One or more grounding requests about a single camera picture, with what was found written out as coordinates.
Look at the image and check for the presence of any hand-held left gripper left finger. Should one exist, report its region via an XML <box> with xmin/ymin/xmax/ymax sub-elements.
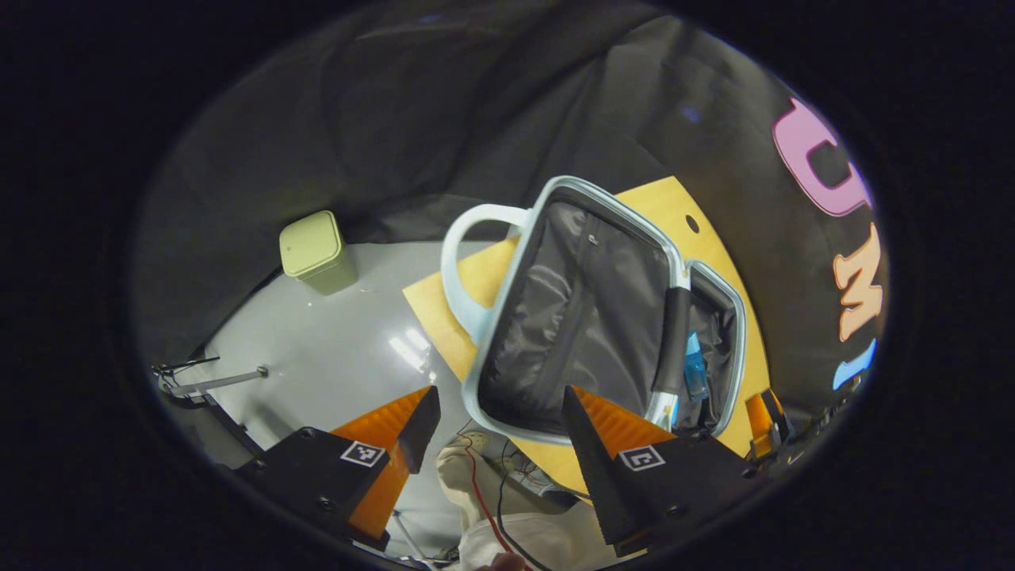
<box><xmin>234</xmin><ymin>386</ymin><xmax>442</xmax><ymax>552</ymax></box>

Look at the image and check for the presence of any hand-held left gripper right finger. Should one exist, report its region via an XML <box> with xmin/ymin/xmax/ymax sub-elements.
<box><xmin>561</xmin><ymin>386</ymin><xmax>770</xmax><ymax>556</ymax></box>

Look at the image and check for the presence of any clear blue bottle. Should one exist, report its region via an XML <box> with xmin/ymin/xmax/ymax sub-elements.
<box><xmin>684</xmin><ymin>331</ymin><xmax>709</xmax><ymax>401</ymax></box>

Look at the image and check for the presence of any pale blue suitcase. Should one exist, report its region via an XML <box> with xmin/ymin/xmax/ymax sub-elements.
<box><xmin>440</xmin><ymin>176</ymin><xmax>748</xmax><ymax>446</ymax></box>

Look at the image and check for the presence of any pale green waste bin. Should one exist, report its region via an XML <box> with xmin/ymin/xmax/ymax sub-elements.
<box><xmin>279</xmin><ymin>210</ymin><xmax>359</xmax><ymax>297</ymax></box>

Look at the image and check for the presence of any metal stand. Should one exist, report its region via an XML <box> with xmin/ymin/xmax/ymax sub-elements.
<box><xmin>151</xmin><ymin>355</ymin><xmax>270</xmax><ymax>401</ymax></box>

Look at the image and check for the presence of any black backdrop cloth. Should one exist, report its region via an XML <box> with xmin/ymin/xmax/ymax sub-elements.
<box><xmin>131</xmin><ymin>0</ymin><xmax>889</xmax><ymax>413</ymax></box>

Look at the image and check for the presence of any red cable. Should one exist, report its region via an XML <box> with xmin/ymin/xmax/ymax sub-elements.
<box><xmin>456</xmin><ymin>432</ymin><xmax>524</xmax><ymax>571</ymax></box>

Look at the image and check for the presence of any black cable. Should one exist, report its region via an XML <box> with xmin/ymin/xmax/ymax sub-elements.
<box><xmin>496</xmin><ymin>440</ymin><xmax>556</xmax><ymax>571</ymax></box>

